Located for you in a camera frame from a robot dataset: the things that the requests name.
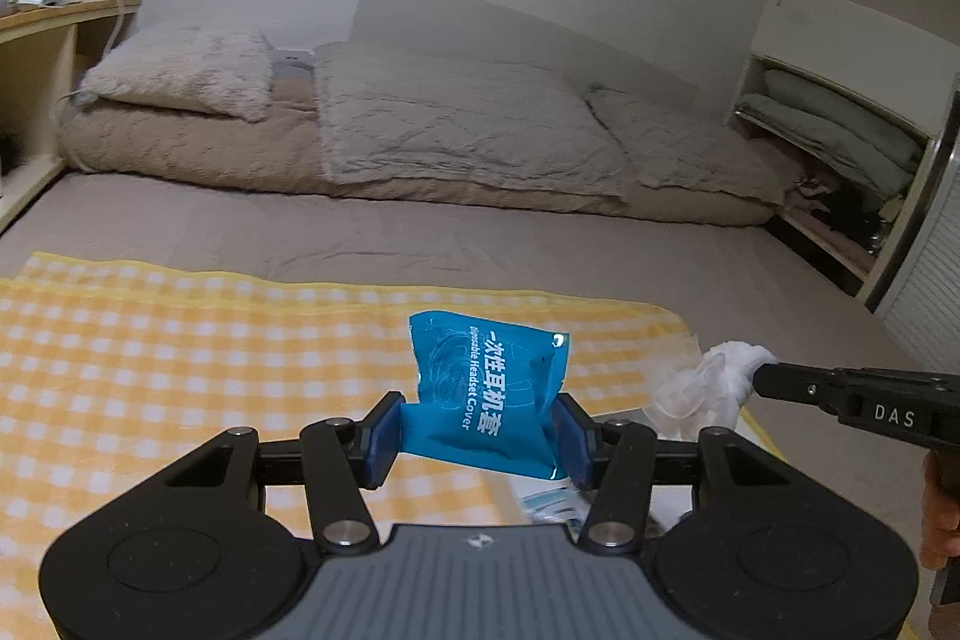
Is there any white cable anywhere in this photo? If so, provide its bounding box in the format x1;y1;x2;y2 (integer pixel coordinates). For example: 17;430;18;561
58;0;130;112

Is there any fluffy beige pillow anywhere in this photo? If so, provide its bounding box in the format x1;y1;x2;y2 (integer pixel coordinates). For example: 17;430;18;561
77;26;275;124

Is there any small quilted beige pillow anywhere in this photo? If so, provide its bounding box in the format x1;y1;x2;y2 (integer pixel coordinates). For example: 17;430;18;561
583;83;787;193

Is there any beige rolled duvet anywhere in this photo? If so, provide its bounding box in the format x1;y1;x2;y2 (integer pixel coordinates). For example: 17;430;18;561
58;83;782;227

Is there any blue foil packet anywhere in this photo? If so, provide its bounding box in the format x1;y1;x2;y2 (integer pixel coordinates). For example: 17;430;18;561
409;310;572;480

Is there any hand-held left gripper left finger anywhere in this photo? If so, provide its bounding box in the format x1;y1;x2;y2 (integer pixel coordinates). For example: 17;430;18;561
161;391;410;555

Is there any white open cabinet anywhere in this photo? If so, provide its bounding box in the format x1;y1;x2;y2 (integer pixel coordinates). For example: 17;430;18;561
724;0;960;315

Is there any yellow checkered blanket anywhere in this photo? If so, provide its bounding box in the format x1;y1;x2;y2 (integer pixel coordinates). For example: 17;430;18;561
0;250;792;640

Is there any white and light-blue packet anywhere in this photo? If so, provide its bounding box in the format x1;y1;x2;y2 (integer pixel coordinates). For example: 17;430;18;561
519;486;590;530

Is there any folded green bedding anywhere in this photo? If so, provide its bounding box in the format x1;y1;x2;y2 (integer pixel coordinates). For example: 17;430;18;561
737;68;931;200

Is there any white slatted door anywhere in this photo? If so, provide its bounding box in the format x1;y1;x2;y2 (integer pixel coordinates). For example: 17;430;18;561
872;149;960;380

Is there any person's right hand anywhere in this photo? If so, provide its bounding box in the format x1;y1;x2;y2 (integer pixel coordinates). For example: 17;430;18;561
919;447;960;572

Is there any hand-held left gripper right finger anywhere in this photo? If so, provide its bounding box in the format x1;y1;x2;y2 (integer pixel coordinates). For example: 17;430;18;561
551;394;800;551

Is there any white headboard panel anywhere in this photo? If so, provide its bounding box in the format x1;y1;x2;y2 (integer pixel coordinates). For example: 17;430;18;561
350;0;700;114

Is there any white cardboard box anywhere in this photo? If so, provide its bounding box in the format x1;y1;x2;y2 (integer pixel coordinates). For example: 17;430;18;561
487;406;755;540

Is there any wooden bedside shelf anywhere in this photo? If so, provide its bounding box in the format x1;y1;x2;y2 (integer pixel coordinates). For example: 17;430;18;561
0;0;143;232

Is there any large quilted beige pillow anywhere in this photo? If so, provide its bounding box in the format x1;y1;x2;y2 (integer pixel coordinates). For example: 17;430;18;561
313;40;632;204

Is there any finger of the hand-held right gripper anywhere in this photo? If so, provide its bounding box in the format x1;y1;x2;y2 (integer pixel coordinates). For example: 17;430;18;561
750;361;848;422

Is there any white plastic bag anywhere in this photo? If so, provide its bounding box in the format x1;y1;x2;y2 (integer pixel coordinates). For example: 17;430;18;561
649;340;778;440

